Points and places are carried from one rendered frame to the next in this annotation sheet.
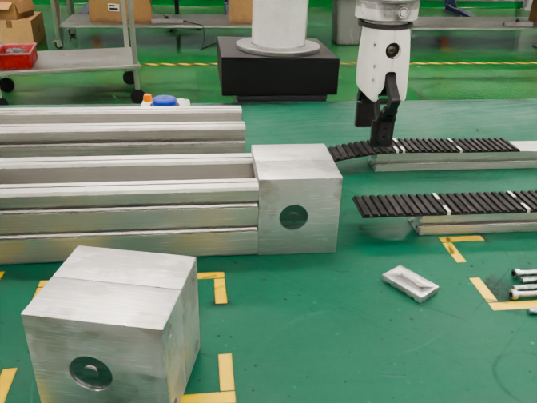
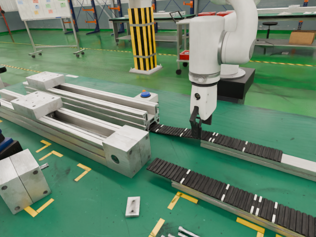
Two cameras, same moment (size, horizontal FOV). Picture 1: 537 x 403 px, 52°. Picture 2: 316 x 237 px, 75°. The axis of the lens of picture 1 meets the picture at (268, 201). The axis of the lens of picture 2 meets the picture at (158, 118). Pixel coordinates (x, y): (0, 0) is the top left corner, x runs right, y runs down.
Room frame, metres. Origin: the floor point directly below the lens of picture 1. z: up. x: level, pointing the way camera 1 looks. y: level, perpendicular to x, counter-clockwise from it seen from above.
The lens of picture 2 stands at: (0.28, -0.42, 1.20)
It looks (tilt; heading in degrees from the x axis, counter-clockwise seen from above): 30 degrees down; 42
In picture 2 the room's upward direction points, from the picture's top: 4 degrees counter-clockwise
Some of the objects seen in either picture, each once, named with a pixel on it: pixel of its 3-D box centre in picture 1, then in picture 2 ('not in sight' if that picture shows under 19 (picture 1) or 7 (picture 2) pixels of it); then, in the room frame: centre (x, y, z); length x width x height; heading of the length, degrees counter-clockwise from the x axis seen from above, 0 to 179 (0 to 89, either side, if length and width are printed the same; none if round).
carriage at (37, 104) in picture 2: not in sight; (38, 106); (0.52, 0.41, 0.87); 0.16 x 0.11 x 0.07; 97
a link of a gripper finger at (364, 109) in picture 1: (364, 104); (208, 113); (0.83, -0.15, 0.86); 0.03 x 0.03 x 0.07; 7
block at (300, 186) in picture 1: (290, 192); (130, 147); (0.59, -0.03, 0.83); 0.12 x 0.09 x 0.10; 7
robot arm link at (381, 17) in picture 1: (387, 9); (204, 75); (0.78, -0.15, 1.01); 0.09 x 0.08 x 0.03; 7
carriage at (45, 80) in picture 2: not in sight; (46, 82); (0.68, 0.69, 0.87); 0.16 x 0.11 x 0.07; 97
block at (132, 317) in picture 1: (127, 322); (26, 177); (0.34, 0.11, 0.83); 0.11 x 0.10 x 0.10; 173
